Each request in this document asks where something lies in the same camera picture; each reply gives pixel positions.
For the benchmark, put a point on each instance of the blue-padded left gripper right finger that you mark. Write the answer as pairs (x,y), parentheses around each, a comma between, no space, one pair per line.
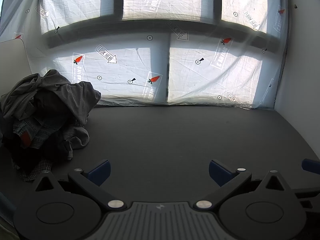
(230,182)

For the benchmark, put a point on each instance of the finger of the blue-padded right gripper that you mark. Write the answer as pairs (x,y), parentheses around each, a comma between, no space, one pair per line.
(312,166)

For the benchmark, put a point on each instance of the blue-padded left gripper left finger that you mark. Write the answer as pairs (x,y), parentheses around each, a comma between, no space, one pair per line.
(86,185)

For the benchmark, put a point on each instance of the dark grey garment on pile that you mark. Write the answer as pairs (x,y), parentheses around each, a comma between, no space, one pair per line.
(54,100)

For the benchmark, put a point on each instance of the white printed plastic curtain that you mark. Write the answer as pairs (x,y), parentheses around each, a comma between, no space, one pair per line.
(162,52)

